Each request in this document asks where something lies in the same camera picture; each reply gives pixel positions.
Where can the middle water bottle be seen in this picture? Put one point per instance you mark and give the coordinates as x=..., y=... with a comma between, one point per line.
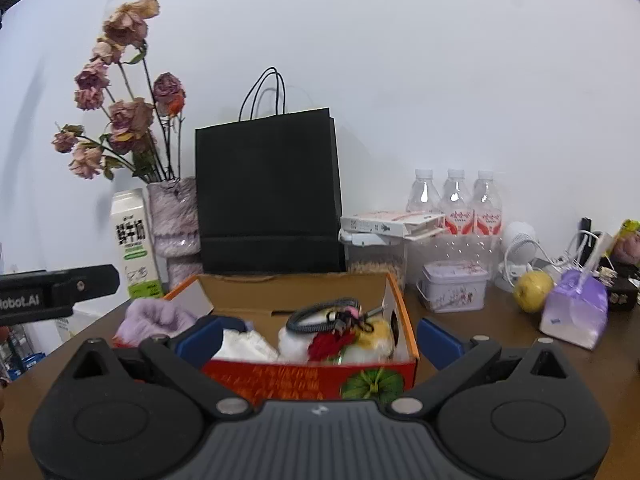
x=456, y=205

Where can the white round device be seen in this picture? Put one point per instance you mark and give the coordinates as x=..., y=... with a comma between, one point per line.
x=518, y=248

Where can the right water bottle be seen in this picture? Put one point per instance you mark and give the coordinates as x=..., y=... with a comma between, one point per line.
x=487, y=205

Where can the pink bud ornament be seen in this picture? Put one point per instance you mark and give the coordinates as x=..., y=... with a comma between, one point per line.
x=626, y=247

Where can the left water bottle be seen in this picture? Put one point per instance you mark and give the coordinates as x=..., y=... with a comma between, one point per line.
x=423, y=196

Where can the red artificial rose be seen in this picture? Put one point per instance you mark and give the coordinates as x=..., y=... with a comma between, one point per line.
x=329, y=346

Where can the purple textured ceramic vase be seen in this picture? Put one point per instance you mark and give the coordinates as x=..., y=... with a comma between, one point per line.
x=176, y=234

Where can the yellow green apple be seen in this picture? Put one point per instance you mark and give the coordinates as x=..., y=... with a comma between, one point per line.
x=531, y=290

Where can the yellow white plush hamster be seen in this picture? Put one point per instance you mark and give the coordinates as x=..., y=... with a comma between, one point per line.
x=376, y=347

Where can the white cloth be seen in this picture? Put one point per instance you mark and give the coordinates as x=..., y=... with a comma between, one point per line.
x=249, y=346

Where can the small decorated tin box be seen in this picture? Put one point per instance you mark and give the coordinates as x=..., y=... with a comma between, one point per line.
x=453, y=286

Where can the red cardboard pumpkin box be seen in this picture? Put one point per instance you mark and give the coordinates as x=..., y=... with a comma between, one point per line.
x=305, y=304

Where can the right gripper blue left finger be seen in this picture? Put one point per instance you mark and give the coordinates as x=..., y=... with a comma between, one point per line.
x=199, y=343

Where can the purple plush heart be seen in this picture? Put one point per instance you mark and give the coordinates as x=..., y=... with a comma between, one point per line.
x=146, y=317

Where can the clear plastic food container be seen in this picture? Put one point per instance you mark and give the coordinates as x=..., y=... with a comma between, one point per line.
x=372, y=253

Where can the white green milk carton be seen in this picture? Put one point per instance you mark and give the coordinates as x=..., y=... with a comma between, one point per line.
x=134, y=242

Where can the white red flat box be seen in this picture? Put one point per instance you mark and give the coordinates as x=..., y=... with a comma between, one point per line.
x=400, y=224

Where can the purple tissue pack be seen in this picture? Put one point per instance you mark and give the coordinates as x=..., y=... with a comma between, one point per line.
x=576, y=310

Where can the dried rose bouquet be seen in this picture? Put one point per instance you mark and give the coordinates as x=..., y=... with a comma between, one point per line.
x=143, y=113

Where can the black small gift box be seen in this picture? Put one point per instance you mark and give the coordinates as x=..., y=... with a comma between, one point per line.
x=621, y=281

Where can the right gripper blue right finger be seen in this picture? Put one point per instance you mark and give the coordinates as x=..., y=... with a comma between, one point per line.
x=438, y=346

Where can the water bottle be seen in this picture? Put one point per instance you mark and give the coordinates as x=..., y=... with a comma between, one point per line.
x=456, y=205
x=487, y=205
x=423, y=196

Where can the black paper shopping bag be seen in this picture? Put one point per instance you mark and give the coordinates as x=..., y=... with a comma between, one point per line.
x=268, y=188

